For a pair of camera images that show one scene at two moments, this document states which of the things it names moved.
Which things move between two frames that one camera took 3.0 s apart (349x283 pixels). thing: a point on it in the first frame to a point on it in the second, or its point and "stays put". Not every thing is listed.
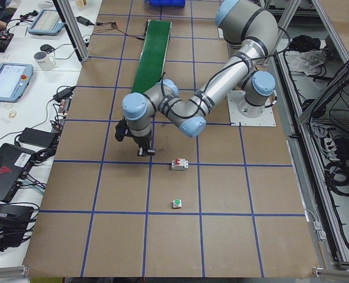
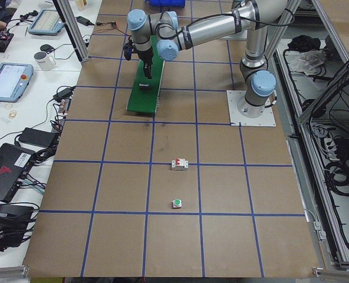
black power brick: (35, 137) stays put
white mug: (45, 61) stays put
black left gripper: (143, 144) to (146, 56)
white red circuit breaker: (180, 164) stays put
